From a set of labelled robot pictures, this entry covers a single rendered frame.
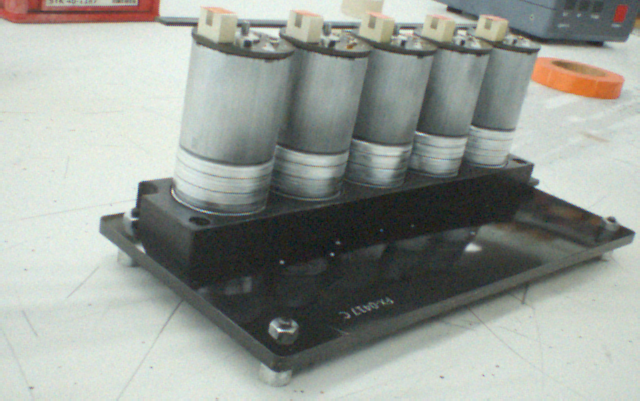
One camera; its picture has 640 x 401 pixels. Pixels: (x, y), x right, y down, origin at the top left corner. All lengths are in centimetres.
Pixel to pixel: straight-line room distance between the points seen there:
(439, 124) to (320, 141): 5
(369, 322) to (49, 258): 8
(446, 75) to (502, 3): 51
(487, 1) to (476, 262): 56
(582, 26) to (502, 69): 49
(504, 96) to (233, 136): 11
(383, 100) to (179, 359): 9
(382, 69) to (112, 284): 9
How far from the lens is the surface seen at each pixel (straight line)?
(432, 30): 25
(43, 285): 21
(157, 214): 20
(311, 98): 21
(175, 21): 21
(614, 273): 29
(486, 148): 28
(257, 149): 20
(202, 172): 20
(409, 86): 23
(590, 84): 56
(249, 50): 19
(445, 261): 23
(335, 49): 21
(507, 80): 28
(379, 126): 24
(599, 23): 78
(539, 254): 25
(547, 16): 73
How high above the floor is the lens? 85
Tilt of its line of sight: 20 degrees down
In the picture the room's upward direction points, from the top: 11 degrees clockwise
